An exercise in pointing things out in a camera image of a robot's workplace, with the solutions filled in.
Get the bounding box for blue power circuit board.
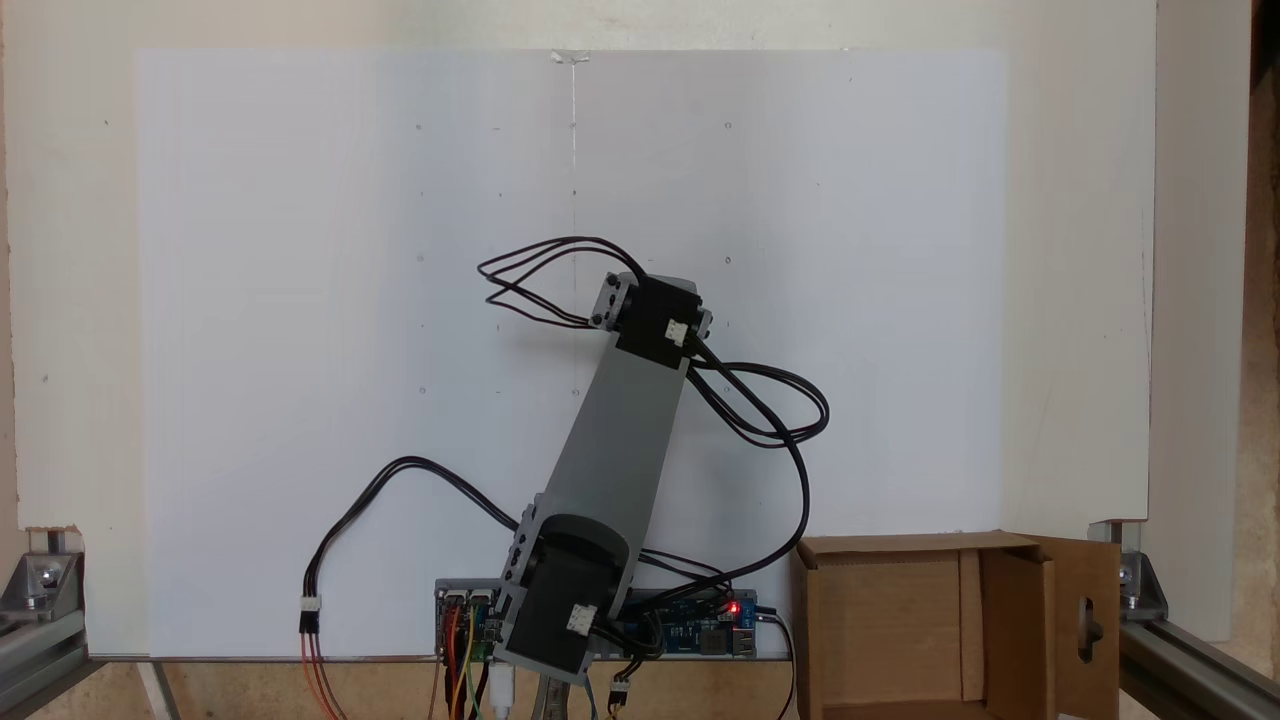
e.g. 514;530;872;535
608;590;759;659

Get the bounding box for motor driver circuit board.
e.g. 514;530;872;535
435;580;503;661

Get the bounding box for large white paper sheet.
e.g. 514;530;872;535
133;48;1009;661

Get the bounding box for open cardboard box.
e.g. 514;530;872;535
790;530;1123;720

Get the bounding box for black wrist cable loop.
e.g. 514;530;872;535
477;236;646;330

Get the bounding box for black elbow cable loop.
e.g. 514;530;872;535
640;340;831;611

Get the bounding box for black cable with white connector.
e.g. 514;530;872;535
298;456;523;637

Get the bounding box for coloured jumper wires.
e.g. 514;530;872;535
440;600;493;720

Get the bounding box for red and orange wires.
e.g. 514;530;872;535
300;630;349;720

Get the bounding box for metal corner bracket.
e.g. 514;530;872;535
0;548;87;613
1118;550;1169;623

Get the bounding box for aluminium frame post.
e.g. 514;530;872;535
1118;615;1280;720
0;605;93;720

